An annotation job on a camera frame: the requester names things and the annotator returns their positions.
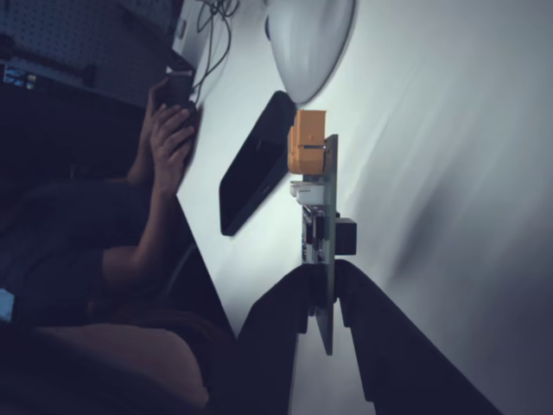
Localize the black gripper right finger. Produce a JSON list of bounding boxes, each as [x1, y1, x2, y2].
[[335, 258, 505, 415]]

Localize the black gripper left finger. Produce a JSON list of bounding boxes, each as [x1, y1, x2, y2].
[[232, 262, 329, 415]]

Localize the circuit board with yellow connectors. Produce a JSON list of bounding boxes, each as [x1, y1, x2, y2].
[[287, 109, 359, 358]]

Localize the black handheld phone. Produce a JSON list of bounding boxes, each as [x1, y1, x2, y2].
[[153, 68, 198, 113]]

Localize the bare-armed person's left forearm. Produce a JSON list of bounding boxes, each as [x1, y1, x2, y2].
[[125, 144, 153, 188]]

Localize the bare-armed person's right forearm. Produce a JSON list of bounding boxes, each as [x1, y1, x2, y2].
[[102, 185, 196, 299]]

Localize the bare-armed person's right hand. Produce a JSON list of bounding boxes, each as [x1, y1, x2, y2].
[[149, 103, 196, 195]]

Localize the bare-armed person's left hand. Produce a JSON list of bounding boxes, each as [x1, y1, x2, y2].
[[137, 80, 173, 150]]

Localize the smartphone in dark blue case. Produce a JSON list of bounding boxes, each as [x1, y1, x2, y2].
[[219, 89, 299, 238]]

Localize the person in dark t-shirt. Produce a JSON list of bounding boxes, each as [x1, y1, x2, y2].
[[0, 179, 148, 312]]

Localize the rounded dome-shaped object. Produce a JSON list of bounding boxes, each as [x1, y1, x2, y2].
[[264, 0, 359, 105]]

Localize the small lit display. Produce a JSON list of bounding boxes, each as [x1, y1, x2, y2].
[[2, 67, 38, 91]]

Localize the white perforated pegboard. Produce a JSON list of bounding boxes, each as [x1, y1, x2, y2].
[[0, 0, 185, 94]]

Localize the thin black cable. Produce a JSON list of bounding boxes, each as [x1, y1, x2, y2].
[[192, 0, 235, 107]]

